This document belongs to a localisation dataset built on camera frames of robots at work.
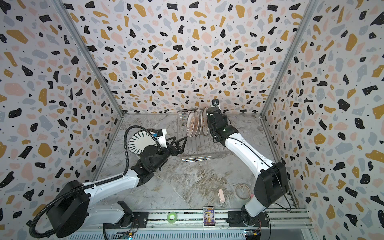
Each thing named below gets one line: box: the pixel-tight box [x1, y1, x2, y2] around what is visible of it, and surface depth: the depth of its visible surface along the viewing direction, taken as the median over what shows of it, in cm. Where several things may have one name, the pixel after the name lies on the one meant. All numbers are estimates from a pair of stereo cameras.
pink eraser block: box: [217, 188, 226, 203], surface depth 81 cm
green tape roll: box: [167, 211, 178, 224], surface depth 77 cm
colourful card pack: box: [203, 206, 216, 227], surface depth 75 cm
